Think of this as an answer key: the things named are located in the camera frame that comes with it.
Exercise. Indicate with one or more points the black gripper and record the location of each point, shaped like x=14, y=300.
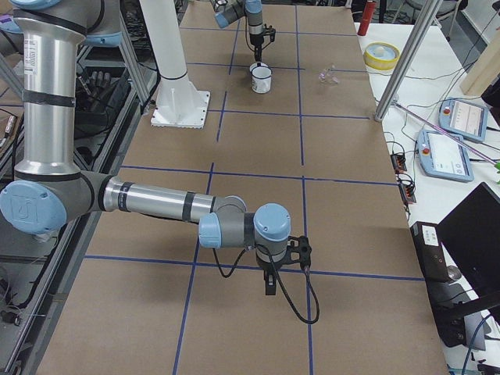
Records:
x=255, y=40
x=268, y=268

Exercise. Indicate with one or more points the clear plastic funnel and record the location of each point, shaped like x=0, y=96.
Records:
x=328, y=76

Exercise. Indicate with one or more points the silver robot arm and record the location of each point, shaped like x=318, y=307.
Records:
x=227, y=12
x=49, y=189

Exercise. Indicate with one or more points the white enamel cup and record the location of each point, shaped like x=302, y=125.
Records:
x=261, y=80

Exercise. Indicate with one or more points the red bottle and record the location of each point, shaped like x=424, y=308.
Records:
x=367, y=15

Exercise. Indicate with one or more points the yellow tape roll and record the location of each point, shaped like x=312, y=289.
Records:
x=381, y=56

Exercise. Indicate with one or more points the orange black connector lower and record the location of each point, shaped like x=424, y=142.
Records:
x=407, y=192

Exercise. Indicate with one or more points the orange black connector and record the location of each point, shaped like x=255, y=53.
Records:
x=398, y=162
x=407, y=192

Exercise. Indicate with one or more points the orange black connector upper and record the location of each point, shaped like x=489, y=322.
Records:
x=398, y=162

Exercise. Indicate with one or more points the black computer box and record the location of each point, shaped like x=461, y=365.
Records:
x=456, y=315

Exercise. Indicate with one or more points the black monitor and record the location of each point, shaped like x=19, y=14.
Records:
x=470, y=234

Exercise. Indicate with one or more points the near blue teach pendant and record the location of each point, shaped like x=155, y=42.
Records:
x=441, y=157

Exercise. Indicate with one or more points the blue teach pendant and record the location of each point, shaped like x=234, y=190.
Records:
x=465, y=118
x=441, y=157

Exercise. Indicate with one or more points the far blue teach pendant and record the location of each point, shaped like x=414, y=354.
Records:
x=465, y=118

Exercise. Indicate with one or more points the metal grabber stick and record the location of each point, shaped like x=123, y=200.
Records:
x=453, y=137

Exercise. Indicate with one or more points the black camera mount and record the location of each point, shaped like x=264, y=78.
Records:
x=269, y=32
x=298, y=251

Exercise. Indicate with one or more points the white camera stand pillar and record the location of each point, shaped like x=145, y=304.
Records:
x=178, y=102

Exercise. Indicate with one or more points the aluminium frame post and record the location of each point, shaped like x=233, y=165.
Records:
x=418, y=33

